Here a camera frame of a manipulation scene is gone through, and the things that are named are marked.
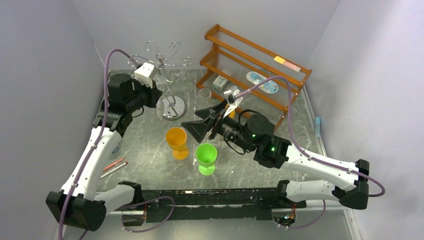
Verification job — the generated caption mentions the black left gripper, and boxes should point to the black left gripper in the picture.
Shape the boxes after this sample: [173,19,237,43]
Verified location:
[127,78,163,113]

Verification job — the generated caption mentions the orange plastic goblet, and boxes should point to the orange plastic goblet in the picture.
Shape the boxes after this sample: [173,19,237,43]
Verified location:
[228,110,236,119]
[165,127,189,160]

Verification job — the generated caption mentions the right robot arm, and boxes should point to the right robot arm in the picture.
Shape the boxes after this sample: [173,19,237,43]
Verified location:
[181,101,370,210]

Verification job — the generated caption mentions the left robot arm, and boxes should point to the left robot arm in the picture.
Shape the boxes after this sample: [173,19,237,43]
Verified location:
[46,73,163,232]

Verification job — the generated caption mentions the clear tall wine glass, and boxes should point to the clear tall wine glass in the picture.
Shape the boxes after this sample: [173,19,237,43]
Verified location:
[197,88,212,109]

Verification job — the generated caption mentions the chrome wine glass rack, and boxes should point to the chrome wine glass rack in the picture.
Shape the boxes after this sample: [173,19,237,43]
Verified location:
[134,40,193,121]

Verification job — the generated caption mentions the orange wooden shelf rack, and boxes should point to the orange wooden shelf rack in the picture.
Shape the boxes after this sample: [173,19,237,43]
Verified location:
[195,24,312,127]

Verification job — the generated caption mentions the green plastic goblet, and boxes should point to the green plastic goblet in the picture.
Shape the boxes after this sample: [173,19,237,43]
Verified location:
[195,143,218,176]

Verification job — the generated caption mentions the small white blue box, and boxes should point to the small white blue box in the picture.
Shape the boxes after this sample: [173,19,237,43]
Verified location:
[212,75,229,91]

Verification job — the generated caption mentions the small blue white jar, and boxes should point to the small blue white jar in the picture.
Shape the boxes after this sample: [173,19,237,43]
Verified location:
[111,143,121,155]

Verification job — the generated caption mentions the white pen red cap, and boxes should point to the white pen red cap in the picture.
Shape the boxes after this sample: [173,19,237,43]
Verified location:
[100,161,128,179]

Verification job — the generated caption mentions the blue white blister pack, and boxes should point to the blue white blister pack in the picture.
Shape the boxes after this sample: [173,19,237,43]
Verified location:
[246,71,280,95]

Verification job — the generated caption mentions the yellow pink eraser bar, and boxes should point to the yellow pink eraser bar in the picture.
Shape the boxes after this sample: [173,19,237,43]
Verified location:
[273,56,301,72]

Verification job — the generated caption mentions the light blue sponge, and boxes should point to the light blue sponge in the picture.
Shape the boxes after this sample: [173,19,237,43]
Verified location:
[314,116,321,139]

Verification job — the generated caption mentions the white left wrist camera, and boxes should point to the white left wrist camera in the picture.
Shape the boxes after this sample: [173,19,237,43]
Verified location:
[134,62,157,88]

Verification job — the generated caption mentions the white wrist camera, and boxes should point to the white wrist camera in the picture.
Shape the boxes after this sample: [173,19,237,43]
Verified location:
[134,62,157,88]
[223,85,242,117]

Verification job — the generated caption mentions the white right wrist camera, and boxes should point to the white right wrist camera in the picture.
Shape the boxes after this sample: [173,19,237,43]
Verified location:
[223,85,242,117]

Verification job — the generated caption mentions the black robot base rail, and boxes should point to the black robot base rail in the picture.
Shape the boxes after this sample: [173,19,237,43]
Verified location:
[121,180,307,223]

